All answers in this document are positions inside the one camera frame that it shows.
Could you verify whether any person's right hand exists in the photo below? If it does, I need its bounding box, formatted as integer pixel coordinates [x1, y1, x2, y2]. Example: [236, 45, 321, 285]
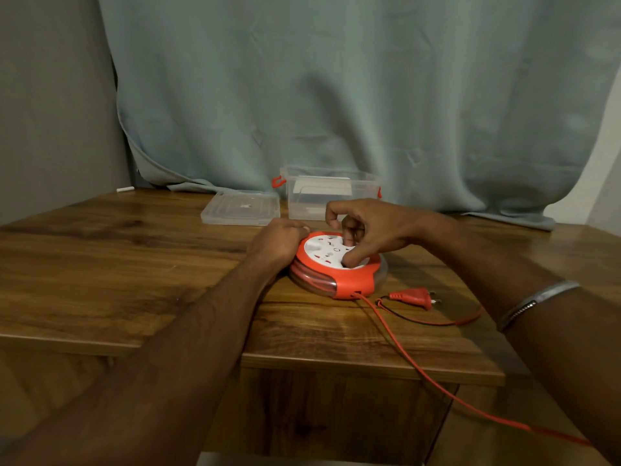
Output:
[324, 198, 427, 269]

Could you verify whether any person's left hand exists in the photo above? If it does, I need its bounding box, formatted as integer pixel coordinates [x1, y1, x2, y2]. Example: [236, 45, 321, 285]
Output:
[246, 218, 311, 278]

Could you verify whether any orange white extension cord reel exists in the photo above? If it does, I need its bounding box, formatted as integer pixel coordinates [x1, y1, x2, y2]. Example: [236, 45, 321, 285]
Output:
[289, 231, 389, 301]

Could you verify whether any person's right forearm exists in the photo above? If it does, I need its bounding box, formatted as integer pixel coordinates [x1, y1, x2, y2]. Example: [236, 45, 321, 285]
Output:
[418, 213, 621, 466]

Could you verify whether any person's left forearm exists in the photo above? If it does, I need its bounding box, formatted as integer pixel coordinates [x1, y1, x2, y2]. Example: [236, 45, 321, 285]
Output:
[0, 259, 287, 466]

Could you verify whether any clear plastic storage container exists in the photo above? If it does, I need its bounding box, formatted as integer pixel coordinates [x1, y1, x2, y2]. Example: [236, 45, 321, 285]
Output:
[272, 166, 383, 222]

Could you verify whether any white card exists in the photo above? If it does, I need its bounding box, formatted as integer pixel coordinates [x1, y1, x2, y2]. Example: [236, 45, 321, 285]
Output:
[292, 176, 353, 197]

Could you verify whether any clear plastic container lid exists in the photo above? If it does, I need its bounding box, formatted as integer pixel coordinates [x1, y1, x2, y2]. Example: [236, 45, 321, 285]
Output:
[200, 190, 281, 227]

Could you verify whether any orange power plug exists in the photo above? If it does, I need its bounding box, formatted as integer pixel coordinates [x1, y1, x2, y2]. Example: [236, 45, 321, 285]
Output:
[387, 286, 441, 311]

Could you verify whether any grey-blue curtain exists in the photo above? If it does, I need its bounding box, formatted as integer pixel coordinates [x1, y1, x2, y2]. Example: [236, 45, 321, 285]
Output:
[97, 0, 621, 232]

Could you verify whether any orange power cable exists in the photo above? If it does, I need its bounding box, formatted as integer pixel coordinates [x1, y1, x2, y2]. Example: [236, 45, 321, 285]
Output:
[351, 292, 595, 447]

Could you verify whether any silver metal bracelet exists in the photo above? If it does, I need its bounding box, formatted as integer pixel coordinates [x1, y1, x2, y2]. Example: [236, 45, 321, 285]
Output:
[496, 280, 582, 333]

